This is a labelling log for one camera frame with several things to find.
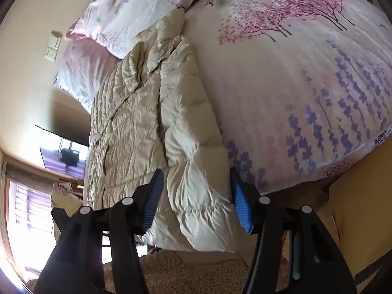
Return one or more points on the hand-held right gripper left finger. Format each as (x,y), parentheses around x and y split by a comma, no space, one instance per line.
(152,199)

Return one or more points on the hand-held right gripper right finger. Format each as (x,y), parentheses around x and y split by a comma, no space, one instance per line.
(242,208)

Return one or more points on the beige quilted duvet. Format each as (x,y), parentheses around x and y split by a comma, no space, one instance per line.
(137,128)

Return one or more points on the beige fuzzy rug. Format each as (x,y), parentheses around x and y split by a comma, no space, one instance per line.
(190,272)

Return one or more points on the beige cloth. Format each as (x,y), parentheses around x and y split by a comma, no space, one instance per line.
(66,194)

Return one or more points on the black flat screen television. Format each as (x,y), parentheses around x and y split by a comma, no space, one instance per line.
(67,147)

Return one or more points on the bed with floral sheet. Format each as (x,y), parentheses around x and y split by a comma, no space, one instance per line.
(275,98)

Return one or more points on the wooden cabinet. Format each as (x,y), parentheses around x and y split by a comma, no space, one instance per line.
(361,196)

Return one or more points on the window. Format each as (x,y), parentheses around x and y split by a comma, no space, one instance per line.
(27,217)

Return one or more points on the pink floral pillow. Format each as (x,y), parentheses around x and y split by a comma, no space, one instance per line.
(122,9)
(82,73)

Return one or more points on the white wall outlet plate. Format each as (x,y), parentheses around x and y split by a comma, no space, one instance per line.
(51,55)

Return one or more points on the white wall switch plate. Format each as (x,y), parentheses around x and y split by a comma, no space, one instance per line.
(55,40)

